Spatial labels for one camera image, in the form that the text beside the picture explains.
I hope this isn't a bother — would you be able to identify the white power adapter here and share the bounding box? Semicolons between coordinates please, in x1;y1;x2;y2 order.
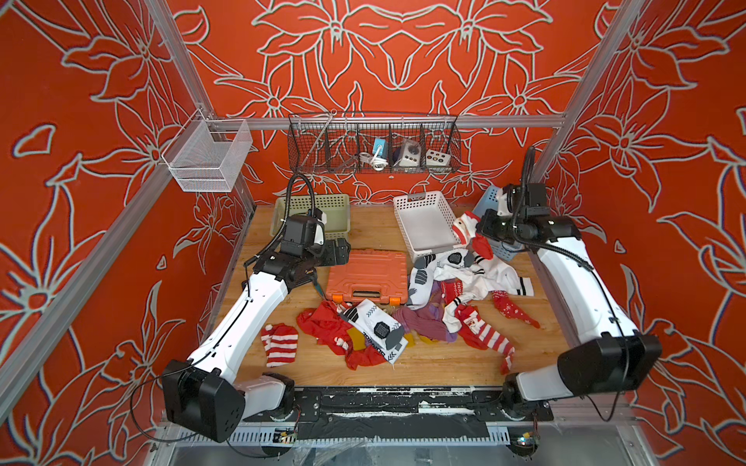
359;138;389;172

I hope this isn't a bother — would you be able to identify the red white striped santa sock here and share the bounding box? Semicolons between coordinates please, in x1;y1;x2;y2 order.
456;305;516;375

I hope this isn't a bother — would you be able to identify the red christmas sock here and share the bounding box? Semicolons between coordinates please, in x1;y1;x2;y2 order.
296;300;387;371

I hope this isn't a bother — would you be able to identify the white wire wall basket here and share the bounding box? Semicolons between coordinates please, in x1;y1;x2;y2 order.
163;120;254;193

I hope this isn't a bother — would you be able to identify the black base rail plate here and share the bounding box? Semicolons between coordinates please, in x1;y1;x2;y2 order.
235;386;554;446

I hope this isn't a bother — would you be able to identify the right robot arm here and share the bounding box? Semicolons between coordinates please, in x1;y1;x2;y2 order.
474;184;662;407

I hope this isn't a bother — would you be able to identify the black wire wall basket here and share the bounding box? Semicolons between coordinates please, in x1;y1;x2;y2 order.
287;111;462;175

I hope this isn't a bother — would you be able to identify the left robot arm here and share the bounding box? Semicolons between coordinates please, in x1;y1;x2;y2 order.
161;207;350;443

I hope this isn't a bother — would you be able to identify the white black patterned sock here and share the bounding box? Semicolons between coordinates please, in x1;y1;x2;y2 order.
338;299;408;365

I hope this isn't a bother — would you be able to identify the white plastic basket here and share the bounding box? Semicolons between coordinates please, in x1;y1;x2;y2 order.
394;191;458;260

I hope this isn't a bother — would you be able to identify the red patterned knit sock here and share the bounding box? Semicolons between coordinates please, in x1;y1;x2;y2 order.
439;279;474;307

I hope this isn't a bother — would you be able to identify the purple ribbed sock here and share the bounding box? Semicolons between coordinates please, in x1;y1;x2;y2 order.
392;306;458;343

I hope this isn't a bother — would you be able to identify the green plastic basket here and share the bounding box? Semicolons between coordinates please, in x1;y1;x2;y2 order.
269;193;352;248

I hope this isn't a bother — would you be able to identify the white black sock pile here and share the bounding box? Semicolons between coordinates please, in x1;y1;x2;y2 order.
407;249;534;310

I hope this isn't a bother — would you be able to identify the white socket cube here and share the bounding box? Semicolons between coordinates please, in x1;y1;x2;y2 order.
394;139;422;168

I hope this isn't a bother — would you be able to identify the blue plastic basket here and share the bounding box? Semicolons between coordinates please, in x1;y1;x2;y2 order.
473;186;523;262

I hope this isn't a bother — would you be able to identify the ratchet wrench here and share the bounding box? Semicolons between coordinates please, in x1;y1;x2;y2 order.
312;278;328;301

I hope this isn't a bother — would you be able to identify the orange plastic tool case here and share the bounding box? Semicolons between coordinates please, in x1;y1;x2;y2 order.
326;250;409;307

